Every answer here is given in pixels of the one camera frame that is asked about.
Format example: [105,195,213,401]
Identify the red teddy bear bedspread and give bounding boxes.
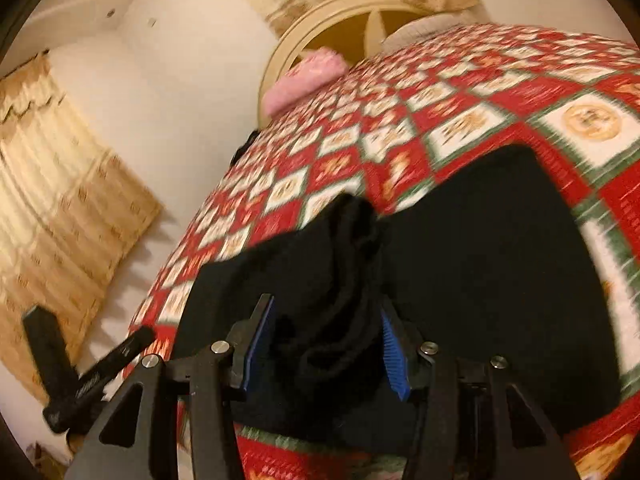
[134,24,639,479]

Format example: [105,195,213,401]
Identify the striped grey pillow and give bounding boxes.
[381,11,477,54]

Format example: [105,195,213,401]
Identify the cream wooden headboard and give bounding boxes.
[257,0,426,129]

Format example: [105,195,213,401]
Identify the beige floral left curtain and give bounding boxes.
[0,53,163,402]

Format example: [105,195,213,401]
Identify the black pants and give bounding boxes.
[172,144,620,455]

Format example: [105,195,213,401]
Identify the pink folded blanket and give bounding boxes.
[262,47,349,118]

